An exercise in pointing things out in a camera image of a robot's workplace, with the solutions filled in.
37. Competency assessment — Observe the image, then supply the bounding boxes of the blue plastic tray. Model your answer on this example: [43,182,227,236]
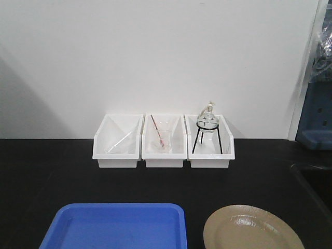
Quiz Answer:
[40,203,187,248]

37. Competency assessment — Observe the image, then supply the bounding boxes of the beige plate with black rim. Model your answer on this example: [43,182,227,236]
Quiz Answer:
[203,204,304,248]

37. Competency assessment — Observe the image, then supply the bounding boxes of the middle white storage bin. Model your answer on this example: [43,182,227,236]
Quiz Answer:
[141,113,188,168]

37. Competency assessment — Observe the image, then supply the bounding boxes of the white storage bin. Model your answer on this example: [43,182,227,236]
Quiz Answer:
[92,114,144,169]
[141,113,188,168]
[185,115,235,169]

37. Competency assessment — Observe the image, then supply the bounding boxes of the clear glass beaker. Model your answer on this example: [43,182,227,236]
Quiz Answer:
[156,121,172,153]

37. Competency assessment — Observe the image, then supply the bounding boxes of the clear glass rod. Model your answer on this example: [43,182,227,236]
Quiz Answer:
[105,129,135,154]

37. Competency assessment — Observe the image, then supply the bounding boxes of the round glass flask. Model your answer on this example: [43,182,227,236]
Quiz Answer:
[197,101,219,133]

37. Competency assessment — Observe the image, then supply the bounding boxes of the right white storage bin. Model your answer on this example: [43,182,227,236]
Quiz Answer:
[185,115,235,169]

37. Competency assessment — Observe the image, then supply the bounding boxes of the left white storage bin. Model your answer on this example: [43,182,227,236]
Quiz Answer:
[92,114,144,169]

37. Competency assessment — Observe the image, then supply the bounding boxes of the blue plastic crate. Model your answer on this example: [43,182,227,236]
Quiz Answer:
[296,81,331,150]

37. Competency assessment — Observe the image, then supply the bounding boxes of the black wire tripod stand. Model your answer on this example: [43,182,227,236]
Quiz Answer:
[192,121,223,154]

